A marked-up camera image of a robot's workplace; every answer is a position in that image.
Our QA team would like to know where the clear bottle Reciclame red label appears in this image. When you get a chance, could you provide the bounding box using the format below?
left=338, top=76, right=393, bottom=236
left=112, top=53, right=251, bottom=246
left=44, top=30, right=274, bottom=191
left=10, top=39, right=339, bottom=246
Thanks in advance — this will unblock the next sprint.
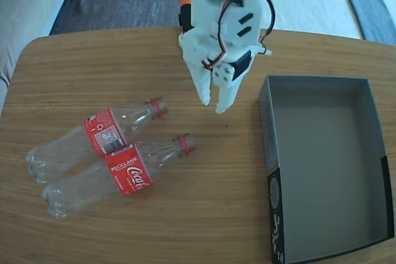
left=41, top=134, right=196, bottom=219

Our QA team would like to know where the light beige sofa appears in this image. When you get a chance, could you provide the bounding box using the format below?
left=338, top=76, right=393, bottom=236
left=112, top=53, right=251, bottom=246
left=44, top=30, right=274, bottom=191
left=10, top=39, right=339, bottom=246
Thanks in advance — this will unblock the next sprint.
left=0, top=0, right=80, bottom=116

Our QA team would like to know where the clear bottle barcode red label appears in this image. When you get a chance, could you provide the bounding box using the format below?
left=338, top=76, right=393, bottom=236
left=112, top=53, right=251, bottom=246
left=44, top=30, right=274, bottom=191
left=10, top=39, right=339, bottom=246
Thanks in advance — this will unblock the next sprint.
left=26, top=96, right=170, bottom=184

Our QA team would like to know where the orange and black clamp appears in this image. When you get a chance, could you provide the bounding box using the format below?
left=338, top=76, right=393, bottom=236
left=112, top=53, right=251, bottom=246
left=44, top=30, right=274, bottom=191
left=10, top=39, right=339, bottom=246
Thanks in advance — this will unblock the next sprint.
left=178, top=0, right=194, bottom=35

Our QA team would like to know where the grey cardboard box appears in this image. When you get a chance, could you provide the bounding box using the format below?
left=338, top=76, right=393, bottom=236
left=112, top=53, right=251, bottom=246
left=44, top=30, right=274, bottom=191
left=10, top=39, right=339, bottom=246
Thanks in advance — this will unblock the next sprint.
left=258, top=74, right=395, bottom=264

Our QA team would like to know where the white cloth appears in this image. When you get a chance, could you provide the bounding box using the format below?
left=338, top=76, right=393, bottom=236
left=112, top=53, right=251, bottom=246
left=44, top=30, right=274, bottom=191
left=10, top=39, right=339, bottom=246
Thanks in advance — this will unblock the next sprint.
left=241, top=0, right=364, bottom=41

